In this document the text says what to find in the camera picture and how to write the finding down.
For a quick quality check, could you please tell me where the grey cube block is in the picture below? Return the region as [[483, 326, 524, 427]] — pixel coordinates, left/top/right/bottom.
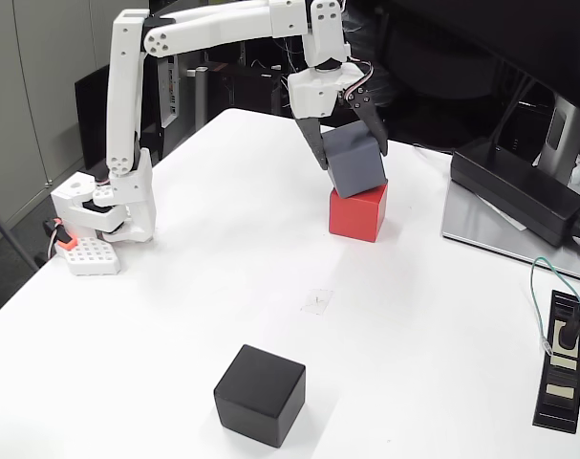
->
[[321, 120, 389, 200]]

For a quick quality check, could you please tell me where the black cube block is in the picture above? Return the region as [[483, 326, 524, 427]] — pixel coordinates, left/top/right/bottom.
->
[[213, 343, 307, 449]]

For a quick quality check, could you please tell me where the plastic-wrapped black bin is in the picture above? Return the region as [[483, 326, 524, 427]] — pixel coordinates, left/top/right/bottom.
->
[[339, 0, 396, 114]]

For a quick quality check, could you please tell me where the red cube block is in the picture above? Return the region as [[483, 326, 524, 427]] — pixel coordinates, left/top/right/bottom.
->
[[328, 183, 390, 244]]

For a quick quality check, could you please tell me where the black power adapter brick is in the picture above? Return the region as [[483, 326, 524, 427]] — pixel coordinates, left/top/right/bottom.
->
[[450, 137, 580, 249]]

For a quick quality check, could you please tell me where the black monitor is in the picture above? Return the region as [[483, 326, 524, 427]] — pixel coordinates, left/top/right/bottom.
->
[[379, 0, 580, 116]]

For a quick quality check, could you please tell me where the silver monitor stand neck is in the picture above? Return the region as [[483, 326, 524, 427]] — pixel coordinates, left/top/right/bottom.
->
[[532, 93, 580, 186]]

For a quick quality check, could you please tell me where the black computer tower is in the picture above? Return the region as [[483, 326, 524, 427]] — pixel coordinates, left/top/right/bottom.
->
[[74, 52, 181, 171]]

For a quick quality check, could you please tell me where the black power plug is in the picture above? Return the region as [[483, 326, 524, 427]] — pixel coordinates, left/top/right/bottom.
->
[[555, 291, 580, 349]]

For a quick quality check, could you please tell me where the black power strip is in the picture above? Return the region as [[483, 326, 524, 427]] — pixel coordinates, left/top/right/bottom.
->
[[531, 289, 580, 435]]

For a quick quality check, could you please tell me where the red white servo cable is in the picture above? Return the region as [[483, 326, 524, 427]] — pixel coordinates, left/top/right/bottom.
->
[[341, 60, 382, 104]]

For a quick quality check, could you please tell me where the silver metal post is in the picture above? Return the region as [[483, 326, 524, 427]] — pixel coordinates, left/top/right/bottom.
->
[[184, 64, 209, 128]]

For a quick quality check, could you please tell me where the silver monitor base plate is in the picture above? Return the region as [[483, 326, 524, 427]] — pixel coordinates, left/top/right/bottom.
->
[[440, 179, 580, 283]]

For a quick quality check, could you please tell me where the green wire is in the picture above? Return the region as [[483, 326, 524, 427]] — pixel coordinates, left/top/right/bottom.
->
[[529, 256, 580, 356]]

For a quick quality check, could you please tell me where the orange cable connector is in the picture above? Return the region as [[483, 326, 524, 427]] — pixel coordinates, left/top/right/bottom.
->
[[43, 217, 78, 262]]

